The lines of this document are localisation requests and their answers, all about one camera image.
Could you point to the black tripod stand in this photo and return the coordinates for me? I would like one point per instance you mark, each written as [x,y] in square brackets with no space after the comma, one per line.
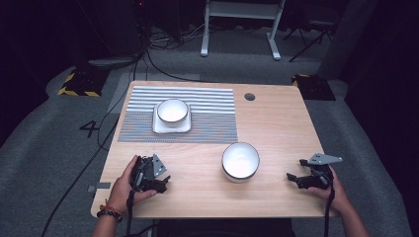
[311,39]

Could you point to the grey flat stand base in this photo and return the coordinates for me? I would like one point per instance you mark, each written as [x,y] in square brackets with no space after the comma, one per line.
[112,62]

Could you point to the person's left hand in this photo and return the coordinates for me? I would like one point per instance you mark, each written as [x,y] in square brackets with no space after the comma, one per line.
[120,192]

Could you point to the white square plate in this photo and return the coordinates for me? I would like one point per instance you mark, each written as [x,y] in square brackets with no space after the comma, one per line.
[171,126]

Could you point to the white table frame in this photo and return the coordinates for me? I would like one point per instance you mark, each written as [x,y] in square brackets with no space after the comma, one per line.
[242,11]

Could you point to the black yellow striped floor base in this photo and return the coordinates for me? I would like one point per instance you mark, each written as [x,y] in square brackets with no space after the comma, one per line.
[313,87]
[82,84]

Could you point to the grey floor tape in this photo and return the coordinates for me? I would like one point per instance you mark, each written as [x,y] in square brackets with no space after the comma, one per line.
[99,186]

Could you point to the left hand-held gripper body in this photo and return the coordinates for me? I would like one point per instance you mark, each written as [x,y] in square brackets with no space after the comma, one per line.
[148,173]

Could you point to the grey striped placemat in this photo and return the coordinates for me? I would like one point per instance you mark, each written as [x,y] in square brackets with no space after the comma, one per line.
[210,125]

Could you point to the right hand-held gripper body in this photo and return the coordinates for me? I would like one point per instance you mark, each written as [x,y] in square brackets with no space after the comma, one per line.
[320,171]

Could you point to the person's right hand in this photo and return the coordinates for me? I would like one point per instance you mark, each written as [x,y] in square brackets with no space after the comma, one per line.
[336,196]

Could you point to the white bowl with dark rim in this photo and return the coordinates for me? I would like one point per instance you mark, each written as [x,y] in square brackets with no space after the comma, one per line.
[240,161]
[172,111]

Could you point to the grey curtain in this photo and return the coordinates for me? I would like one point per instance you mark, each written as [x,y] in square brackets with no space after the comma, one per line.
[346,36]

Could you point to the person's legs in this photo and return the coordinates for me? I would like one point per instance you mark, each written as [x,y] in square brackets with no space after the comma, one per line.
[227,227]

